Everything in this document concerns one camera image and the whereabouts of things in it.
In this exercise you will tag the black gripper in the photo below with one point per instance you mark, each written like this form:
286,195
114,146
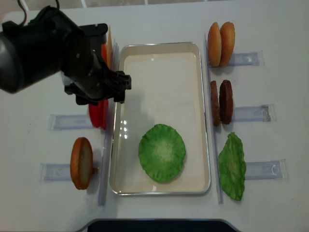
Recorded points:
90,79

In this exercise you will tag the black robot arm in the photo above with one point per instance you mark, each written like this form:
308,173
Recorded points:
52,43

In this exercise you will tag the red tomato slice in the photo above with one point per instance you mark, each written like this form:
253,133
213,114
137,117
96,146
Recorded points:
98,114

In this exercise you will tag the orange cheese slice front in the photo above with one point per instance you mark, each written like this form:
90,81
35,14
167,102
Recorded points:
109,49

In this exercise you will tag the clear holder tomato left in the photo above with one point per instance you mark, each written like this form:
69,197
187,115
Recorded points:
69,122

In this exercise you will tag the green lettuce leaf on bun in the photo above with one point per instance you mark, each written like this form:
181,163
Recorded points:
162,153

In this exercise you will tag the brown meat patty left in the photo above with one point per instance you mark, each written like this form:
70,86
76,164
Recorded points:
215,104

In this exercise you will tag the brown meat patty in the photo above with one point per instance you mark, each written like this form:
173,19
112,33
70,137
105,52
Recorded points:
226,102
215,104

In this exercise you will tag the brown meat patty right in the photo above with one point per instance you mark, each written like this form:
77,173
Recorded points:
226,102

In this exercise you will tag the green lettuce leaf in holder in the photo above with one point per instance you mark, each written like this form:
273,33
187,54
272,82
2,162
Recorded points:
232,167

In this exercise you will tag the clear holder lettuce right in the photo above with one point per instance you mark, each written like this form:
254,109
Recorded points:
267,170

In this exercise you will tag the bun half on left holder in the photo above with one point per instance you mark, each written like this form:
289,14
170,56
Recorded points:
81,163

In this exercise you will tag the white rectangular metal tray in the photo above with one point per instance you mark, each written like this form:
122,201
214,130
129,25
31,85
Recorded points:
167,88

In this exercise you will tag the clear holder bun left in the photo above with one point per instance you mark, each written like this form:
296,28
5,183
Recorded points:
50,172

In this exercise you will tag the clear holder bun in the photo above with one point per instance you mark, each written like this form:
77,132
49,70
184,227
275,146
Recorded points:
50,172
247,59

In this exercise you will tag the sesame bun half outer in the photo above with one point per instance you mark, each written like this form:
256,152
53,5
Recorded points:
214,45

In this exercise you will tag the sesame bun half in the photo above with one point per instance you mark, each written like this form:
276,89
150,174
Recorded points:
227,32
214,45

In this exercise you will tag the sesame bun half inner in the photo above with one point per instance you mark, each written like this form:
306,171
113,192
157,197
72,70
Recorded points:
227,32

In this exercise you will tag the clear holder bun right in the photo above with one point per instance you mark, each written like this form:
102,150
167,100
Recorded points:
247,59

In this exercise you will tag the clear holder patty right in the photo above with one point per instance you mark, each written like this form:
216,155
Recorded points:
261,113

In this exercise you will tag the clear acrylic rail left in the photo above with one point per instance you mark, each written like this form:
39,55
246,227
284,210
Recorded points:
107,150

